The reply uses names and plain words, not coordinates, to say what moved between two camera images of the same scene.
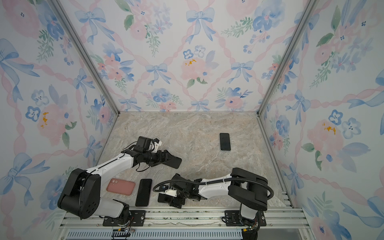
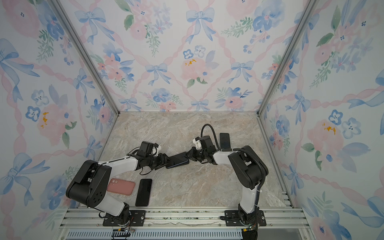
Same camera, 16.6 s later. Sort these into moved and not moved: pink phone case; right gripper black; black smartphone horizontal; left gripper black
Moved: black smartphone horizontal; right gripper black
Not moved: pink phone case; left gripper black
